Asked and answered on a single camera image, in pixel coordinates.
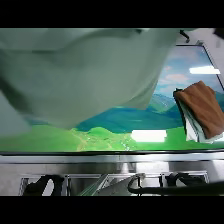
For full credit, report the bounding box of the grey-green shirt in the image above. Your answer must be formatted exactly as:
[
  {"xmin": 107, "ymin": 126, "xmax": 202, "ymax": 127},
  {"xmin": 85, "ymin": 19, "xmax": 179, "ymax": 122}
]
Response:
[{"xmin": 0, "ymin": 28, "xmax": 188, "ymax": 138}]

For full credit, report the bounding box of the white garment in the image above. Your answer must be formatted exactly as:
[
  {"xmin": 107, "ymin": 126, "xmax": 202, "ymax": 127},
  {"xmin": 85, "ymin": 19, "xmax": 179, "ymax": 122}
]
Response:
[{"xmin": 181, "ymin": 99, "xmax": 224, "ymax": 145}]

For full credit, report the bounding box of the brown garment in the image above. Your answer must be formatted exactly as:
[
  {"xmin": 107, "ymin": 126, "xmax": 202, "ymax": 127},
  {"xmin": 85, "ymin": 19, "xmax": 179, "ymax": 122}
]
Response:
[{"xmin": 173, "ymin": 80, "xmax": 224, "ymax": 140}]

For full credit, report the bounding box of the black office chair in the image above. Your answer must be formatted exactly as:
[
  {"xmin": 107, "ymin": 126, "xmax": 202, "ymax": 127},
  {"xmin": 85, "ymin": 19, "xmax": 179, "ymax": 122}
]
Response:
[{"xmin": 179, "ymin": 29, "xmax": 192, "ymax": 44}]

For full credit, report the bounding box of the silver frame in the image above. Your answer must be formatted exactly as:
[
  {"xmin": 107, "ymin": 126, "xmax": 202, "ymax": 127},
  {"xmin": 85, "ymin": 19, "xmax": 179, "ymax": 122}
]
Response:
[{"xmin": 0, "ymin": 151, "xmax": 224, "ymax": 197}]

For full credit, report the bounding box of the black cable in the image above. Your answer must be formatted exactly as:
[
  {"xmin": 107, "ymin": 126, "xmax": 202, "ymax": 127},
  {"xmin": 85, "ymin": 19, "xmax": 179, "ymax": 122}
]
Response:
[{"xmin": 127, "ymin": 175, "xmax": 224, "ymax": 197}]

